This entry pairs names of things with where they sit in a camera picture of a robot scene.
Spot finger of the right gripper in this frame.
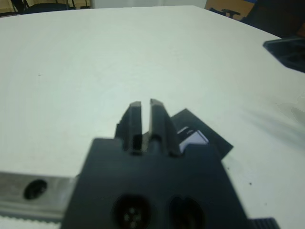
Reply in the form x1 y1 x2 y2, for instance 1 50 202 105
263 38 305 73

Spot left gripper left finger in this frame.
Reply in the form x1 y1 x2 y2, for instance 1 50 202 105
115 101 143 155

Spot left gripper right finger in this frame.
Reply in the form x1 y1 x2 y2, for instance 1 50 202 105
148 98 183 157

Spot black box lid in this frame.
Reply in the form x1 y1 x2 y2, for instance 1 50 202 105
170 108 234 161

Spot brown cardboard box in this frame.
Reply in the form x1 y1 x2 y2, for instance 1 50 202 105
204 0 256 22

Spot dark chair with armrest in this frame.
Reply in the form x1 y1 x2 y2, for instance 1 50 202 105
209 0 305 39

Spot black office chair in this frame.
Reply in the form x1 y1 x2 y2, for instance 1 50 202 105
0 0 93 18

